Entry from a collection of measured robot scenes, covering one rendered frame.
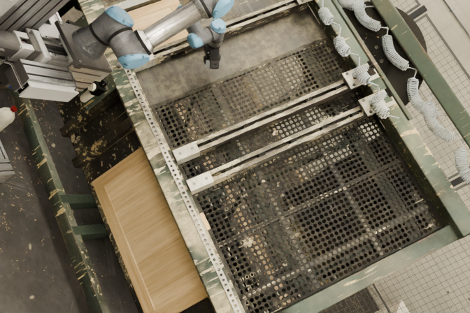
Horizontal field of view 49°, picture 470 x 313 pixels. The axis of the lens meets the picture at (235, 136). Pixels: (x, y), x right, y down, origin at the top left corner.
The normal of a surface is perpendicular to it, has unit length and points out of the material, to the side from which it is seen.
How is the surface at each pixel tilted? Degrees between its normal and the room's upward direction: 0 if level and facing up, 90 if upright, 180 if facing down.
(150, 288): 90
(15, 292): 0
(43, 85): 0
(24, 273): 0
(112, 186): 90
